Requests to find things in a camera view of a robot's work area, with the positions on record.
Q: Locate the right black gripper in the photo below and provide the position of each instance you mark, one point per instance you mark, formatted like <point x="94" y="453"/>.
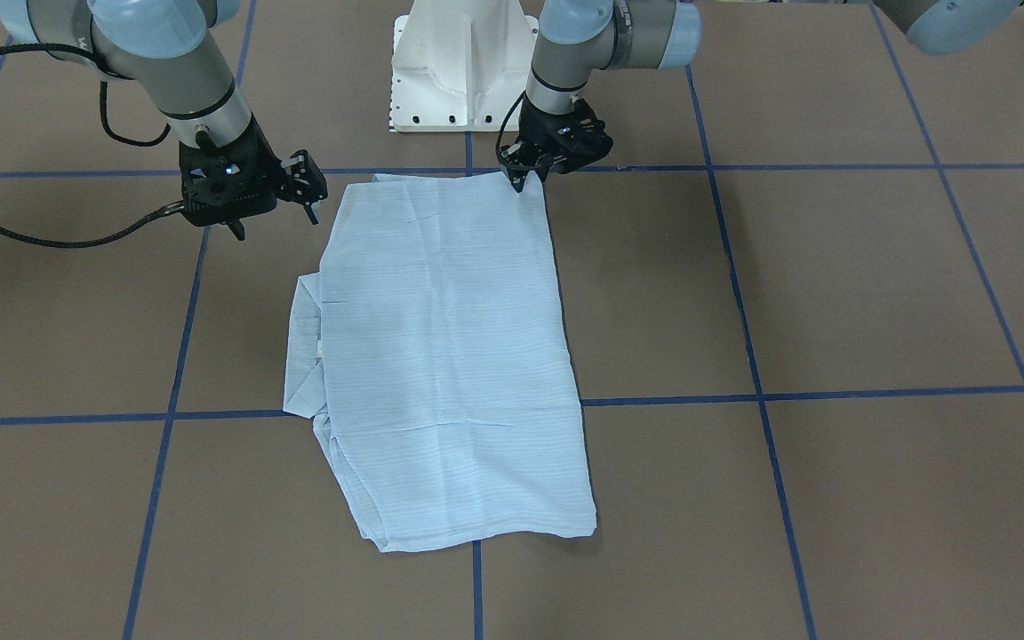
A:
<point x="266" y="158"/>

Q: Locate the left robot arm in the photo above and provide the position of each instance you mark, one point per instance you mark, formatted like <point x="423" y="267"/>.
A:
<point x="575" y="38"/>

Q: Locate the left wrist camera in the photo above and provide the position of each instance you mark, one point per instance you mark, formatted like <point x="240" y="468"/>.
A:
<point x="587" y="142"/>

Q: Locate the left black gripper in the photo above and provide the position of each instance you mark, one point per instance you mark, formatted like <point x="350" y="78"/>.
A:
<point x="544" y="118"/>

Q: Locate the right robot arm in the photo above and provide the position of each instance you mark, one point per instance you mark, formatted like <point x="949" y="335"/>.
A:
<point x="167" y="47"/>

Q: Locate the light blue button shirt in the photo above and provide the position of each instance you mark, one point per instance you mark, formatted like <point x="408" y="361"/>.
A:
<point x="429" y="352"/>

